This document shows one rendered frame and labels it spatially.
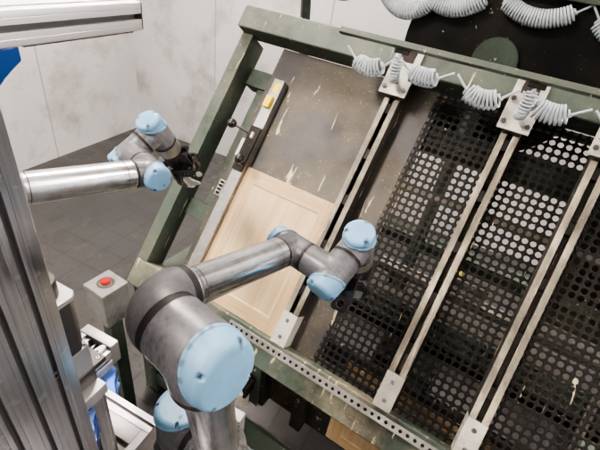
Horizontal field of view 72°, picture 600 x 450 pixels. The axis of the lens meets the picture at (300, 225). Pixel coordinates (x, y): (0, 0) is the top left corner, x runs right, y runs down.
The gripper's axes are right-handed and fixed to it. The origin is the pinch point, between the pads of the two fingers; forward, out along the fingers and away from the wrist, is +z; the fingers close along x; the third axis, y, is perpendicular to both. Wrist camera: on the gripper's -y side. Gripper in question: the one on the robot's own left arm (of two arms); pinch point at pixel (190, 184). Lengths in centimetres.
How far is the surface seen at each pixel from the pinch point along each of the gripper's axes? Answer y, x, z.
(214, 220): -1.6, -0.9, 28.1
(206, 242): -4.9, -9.3, 31.2
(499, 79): 106, 33, -6
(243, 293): 12.3, -29.2, 36.8
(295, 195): 33.4, 6.8, 22.1
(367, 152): 62, 17, 9
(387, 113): 70, 30, 4
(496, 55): 114, 65, 14
